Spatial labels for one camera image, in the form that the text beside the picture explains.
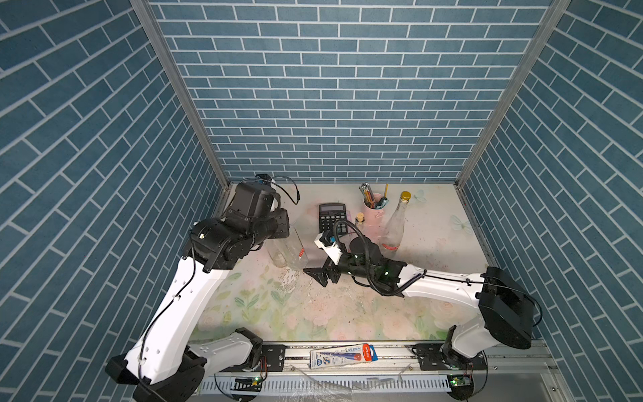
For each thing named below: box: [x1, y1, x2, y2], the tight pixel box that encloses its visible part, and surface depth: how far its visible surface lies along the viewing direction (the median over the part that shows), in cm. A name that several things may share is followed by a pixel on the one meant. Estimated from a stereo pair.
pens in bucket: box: [358, 181, 390, 210], surface depth 101 cm
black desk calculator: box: [318, 202, 348, 234], surface depth 110 cm
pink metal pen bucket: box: [362, 192, 386, 240], surface depth 102 cm
